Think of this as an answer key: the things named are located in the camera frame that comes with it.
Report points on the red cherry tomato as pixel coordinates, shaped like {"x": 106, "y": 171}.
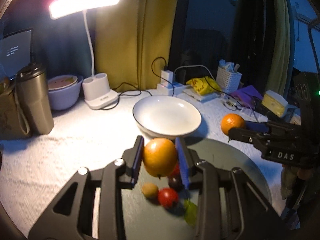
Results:
{"x": 176, "y": 171}
{"x": 168, "y": 198}

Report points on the white woven basket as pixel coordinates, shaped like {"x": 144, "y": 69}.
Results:
{"x": 228, "y": 76}

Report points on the white flat box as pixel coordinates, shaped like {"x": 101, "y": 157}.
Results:
{"x": 201, "y": 98}

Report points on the white usb charger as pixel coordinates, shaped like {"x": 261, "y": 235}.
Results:
{"x": 167, "y": 78}

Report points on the white plate dark rim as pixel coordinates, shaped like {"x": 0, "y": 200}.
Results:
{"x": 166, "y": 116}

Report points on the dark cherry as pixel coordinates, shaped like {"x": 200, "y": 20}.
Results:
{"x": 175, "y": 183}

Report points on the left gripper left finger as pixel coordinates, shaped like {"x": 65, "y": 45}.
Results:
{"x": 133, "y": 160}

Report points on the purple cloth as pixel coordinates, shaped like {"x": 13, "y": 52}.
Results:
{"x": 248, "y": 95}

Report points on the round grey green mat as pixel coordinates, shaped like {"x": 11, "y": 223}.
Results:
{"x": 145, "y": 219}

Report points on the brown bag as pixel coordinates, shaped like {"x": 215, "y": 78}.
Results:
{"x": 14, "y": 124}

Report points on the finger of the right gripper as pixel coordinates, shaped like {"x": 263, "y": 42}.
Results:
{"x": 243, "y": 135}
{"x": 256, "y": 126}

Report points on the inner pink bowl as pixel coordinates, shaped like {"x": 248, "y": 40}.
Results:
{"x": 62, "y": 81}

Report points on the smooth orange fruit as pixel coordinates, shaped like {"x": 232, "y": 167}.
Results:
{"x": 160, "y": 157}

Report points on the yellow white box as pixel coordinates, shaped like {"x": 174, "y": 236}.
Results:
{"x": 275, "y": 103}

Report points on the green leaf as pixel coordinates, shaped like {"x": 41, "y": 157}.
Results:
{"x": 190, "y": 213}

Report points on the steel travel mug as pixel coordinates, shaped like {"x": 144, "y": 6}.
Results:
{"x": 32, "y": 91}

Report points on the dark monitor screen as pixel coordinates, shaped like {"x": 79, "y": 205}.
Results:
{"x": 16, "y": 52}

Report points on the wrinkled mandarin orange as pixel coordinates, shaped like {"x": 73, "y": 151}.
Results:
{"x": 231, "y": 120}

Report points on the yellow duck snack bag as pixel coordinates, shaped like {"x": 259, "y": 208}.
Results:
{"x": 204, "y": 85}

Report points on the lavender bowl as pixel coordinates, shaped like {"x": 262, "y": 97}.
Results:
{"x": 65, "y": 98}

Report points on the yellow curtain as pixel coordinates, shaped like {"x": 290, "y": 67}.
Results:
{"x": 132, "y": 42}

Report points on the tan longan fruit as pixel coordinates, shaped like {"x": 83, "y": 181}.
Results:
{"x": 150, "y": 190}

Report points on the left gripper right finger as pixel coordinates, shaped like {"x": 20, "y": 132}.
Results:
{"x": 189, "y": 173}

